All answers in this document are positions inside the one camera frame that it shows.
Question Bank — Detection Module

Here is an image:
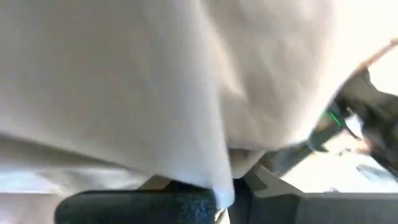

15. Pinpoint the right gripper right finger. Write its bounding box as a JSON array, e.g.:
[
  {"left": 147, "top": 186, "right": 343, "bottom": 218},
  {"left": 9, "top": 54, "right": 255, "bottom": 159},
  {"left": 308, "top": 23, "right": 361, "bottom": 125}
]
[{"left": 234, "top": 179, "right": 398, "bottom": 224}]

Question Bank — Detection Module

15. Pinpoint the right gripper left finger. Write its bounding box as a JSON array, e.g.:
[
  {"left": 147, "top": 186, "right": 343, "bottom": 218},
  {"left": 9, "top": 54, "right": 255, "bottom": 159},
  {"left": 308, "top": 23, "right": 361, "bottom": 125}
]
[{"left": 54, "top": 188, "right": 218, "bottom": 224}]

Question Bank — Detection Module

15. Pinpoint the beige garment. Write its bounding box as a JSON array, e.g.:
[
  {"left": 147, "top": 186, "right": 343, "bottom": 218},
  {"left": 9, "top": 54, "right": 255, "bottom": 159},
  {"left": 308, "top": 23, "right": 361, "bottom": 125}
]
[{"left": 0, "top": 0, "right": 352, "bottom": 210}]

